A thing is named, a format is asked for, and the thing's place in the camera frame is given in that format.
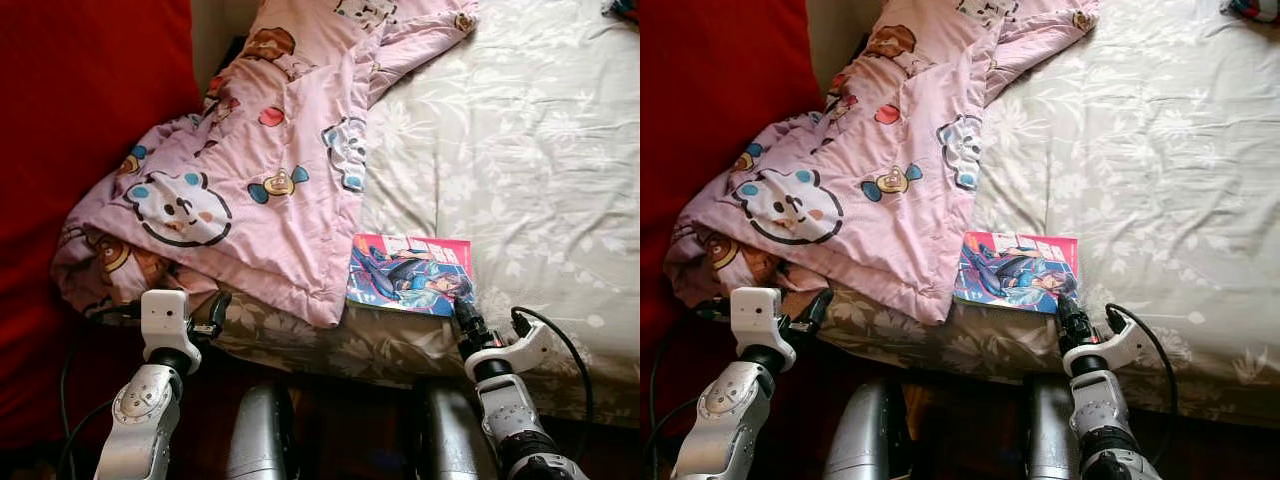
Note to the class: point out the colourful manga book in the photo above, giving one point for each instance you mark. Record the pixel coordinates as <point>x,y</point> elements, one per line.
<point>410,275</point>
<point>1015,272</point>

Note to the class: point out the pink cartoon print blanket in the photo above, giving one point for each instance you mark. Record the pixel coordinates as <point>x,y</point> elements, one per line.
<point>890,130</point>
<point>280,130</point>

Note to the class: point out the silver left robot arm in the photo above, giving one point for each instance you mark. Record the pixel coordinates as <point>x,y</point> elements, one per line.
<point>735,410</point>
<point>145,410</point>

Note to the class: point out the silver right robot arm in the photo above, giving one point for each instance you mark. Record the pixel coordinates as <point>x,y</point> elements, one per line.
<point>1100,410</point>
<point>510,410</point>

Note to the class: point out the silver robot right leg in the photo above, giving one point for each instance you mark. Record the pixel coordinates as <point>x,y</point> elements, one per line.
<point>1050,440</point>
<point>450,440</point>

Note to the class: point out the silver robot leg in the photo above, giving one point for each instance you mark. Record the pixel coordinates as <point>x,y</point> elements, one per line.
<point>865,440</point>
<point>260,440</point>
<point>450,440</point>
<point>1050,440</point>

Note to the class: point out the silver robot left leg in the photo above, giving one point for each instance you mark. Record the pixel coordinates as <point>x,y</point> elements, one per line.
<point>865,440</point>
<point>260,440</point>

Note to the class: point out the bed with beige floral sheet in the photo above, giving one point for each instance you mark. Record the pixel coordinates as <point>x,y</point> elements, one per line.
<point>1150,150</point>
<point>530,150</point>

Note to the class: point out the red white blue bolster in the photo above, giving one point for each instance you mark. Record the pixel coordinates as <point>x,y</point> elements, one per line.
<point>622,8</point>
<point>1255,8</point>

